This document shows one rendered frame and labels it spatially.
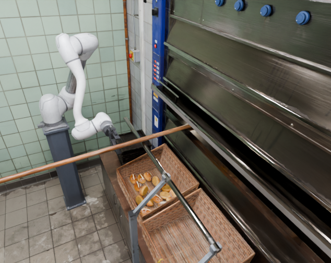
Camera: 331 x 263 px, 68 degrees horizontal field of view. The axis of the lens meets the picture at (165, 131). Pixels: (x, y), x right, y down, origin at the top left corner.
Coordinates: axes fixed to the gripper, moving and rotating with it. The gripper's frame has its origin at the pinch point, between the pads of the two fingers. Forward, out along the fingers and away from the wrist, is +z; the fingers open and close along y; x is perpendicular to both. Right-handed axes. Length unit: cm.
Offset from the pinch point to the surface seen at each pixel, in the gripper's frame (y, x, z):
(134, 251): 63, 6, 37
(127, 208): 62, -2, 2
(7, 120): 32, 72, -126
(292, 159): -32, -52, 81
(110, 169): 62, -3, -47
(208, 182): 25, -51, 35
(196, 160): 20, -53, 17
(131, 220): 29.1, 6.5, 37.1
